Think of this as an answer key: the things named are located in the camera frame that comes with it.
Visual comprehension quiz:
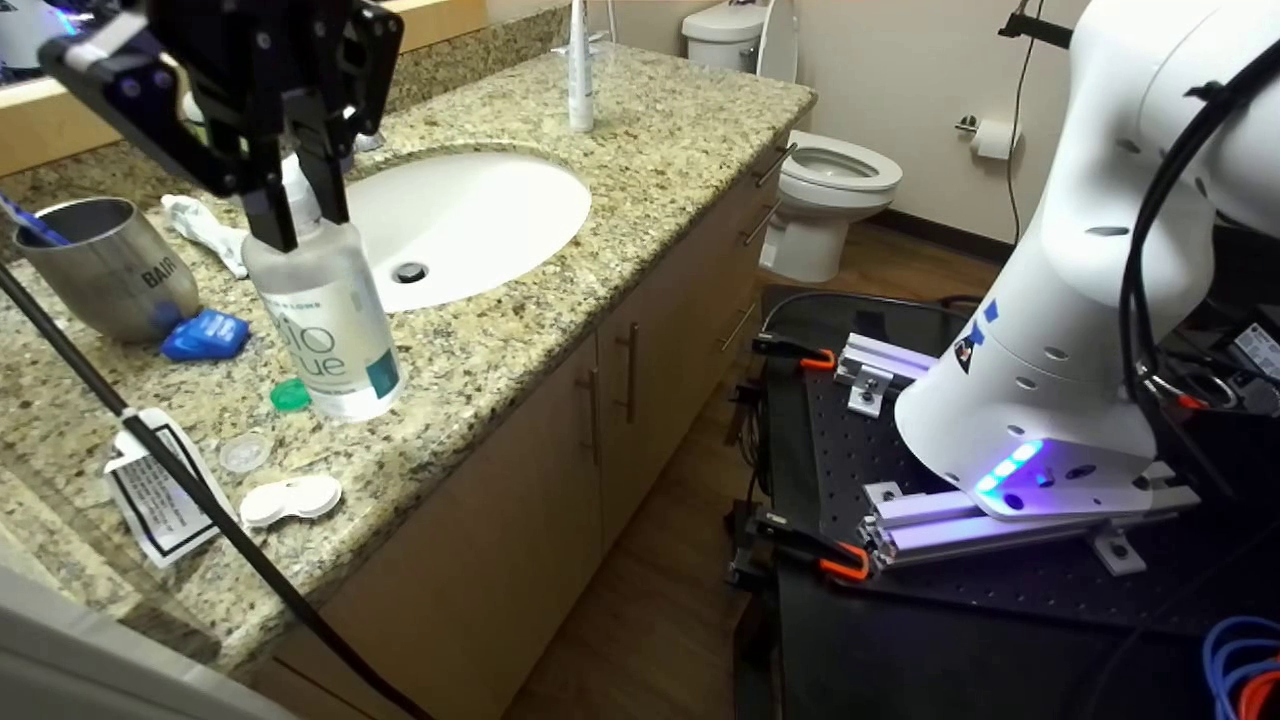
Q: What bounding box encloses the white crumpled tube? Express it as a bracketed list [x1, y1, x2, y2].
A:
[157, 192, 256, 281]

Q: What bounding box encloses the white sink basin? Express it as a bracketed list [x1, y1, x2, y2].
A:
[336, 146, 597, 319]

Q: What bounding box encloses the white contact lens case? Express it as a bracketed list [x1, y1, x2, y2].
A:
[238, 473, 350, 537]

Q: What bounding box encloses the black robot table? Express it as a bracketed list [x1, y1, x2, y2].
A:
[732, 285, 1280, 720]

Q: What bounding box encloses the clear round lid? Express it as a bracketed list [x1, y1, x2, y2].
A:
[215, 430, 276, 480]

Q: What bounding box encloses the blue toothbrush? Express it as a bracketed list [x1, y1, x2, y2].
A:
[0, 192, 67, 254]

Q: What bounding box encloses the wooden vanity cabinet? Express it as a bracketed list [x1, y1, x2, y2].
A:
[243, 126, 810, 720]

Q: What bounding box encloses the white toilet paper roll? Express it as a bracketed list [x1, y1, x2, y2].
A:
[967, 117, 1024, 170]

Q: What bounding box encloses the blue cable bundle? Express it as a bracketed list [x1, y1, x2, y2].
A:
[1195, 613, 1280, 720]

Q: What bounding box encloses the thick black power cable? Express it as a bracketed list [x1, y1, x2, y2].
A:
[0, 258, 433, 720]

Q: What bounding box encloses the orange black clamp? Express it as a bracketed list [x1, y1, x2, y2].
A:
[748, 334, 843, 380]
[727, 507, 882, 591]

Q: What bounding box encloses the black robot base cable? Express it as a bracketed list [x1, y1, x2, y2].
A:
[1117, 37, 1280, 507]

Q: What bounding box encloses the wood framed mirror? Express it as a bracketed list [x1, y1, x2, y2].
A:
[0, 0, 493, 182]

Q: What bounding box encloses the white smooth blurry object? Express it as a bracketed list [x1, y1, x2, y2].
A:
[0, 555, 300, 720]

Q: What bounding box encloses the metal cabinet door handle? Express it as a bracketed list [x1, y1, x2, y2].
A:
[573, 364, 607, 473]
[614, 318, 644, 430]

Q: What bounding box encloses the orange cable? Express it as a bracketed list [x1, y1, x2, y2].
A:
[1231, 664, 1280, 720]

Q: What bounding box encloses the clear plastic bottle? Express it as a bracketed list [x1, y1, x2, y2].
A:
[240, 153, 409, 430]

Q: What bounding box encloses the blue floss container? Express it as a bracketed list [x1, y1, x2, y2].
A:
[157, 310, 256, 367]

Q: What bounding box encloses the stainless steel cup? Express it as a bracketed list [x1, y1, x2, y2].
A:
[12, 197, 204, 347]

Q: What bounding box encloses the aluminium mounting rail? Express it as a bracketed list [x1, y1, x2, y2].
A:
[833, 334, 940, 421]
[858, 473, 1207, 581]

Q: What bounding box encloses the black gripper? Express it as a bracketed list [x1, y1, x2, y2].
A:
[143, 0, 409, 258]

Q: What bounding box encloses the white bottle blue print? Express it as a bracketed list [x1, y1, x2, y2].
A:
[559, 0, 601, 139]

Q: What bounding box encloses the small green cap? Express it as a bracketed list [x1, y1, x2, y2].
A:
[267, 378, 321, 421]

